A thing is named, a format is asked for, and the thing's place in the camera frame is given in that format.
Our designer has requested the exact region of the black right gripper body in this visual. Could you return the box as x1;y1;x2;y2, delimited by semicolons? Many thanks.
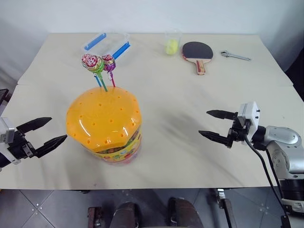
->
226;111;252;149

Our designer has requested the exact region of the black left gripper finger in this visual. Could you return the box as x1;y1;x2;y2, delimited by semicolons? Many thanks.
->
35;134;68;159
16;117;53;137

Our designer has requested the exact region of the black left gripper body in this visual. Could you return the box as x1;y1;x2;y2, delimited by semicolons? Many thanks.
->
7;129;37;161

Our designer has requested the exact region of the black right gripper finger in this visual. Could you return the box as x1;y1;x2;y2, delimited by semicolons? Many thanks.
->
198;130;229;146
206;109;238;121

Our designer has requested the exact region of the orange-lidded lollipop jar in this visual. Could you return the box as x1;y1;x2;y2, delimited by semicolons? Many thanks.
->
66;86;143;168

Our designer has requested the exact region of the red-green lollipop with green stick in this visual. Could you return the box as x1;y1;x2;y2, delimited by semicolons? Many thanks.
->
87;56;109;93

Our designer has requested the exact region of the purple lollipop with pink stick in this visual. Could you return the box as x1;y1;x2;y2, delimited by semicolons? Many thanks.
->
101;54;117;88

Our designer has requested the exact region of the silver metal wrench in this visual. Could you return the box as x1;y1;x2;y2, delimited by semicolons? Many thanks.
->
220;50;252;62

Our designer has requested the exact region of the black table tennis paddle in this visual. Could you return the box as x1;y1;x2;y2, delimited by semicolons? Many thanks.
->
181;41;214;76

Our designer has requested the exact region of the dark reddish rounded shape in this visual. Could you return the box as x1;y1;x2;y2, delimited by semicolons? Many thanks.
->
167;197;206;228

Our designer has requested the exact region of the brown block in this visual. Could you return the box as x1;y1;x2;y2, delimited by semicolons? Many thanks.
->
87;206;103;228

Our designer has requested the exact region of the yellow-green ball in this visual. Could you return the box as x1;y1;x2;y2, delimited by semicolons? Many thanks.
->
165;39;180;56

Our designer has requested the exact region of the clear plastic cup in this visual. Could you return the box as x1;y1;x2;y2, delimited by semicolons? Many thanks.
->
164;28;183;57

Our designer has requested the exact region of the clear box with blue clips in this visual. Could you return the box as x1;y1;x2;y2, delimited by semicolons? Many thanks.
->
81;30;132;65

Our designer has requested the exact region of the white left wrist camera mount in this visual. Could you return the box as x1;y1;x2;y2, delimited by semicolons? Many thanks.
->
0;117;22;166

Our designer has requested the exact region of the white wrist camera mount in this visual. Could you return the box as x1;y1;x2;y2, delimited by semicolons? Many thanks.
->
0;117;22;166
237;101;261;144

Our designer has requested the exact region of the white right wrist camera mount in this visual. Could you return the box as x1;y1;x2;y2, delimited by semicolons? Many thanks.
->
237;101;261;144

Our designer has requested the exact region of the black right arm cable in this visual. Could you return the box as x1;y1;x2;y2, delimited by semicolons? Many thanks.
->
244;137;289;214

